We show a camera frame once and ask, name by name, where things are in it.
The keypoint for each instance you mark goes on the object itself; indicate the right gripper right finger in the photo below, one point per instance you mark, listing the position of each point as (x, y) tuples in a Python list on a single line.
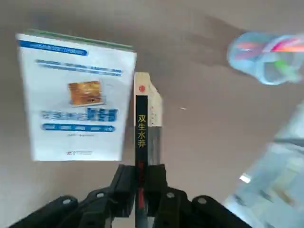
[(171, 206)]

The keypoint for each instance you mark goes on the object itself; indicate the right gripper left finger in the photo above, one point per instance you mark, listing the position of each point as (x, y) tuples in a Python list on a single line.
[(99, 204)]

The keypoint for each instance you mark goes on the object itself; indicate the black and cream book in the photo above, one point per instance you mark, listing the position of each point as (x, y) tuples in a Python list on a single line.
[(141, 123)]

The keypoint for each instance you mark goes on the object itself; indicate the white book with blue print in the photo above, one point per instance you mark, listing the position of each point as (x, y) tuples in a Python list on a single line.
[(76, 99)]

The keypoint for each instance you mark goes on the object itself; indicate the clear blue pen cup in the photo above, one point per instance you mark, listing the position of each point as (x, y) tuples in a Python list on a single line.
[(251, 61)]

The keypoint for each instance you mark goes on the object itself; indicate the green marker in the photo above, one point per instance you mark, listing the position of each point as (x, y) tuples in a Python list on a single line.
[(280, 64)]

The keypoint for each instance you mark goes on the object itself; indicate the pink marker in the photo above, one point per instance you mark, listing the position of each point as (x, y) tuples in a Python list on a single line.
[(289, 46)]

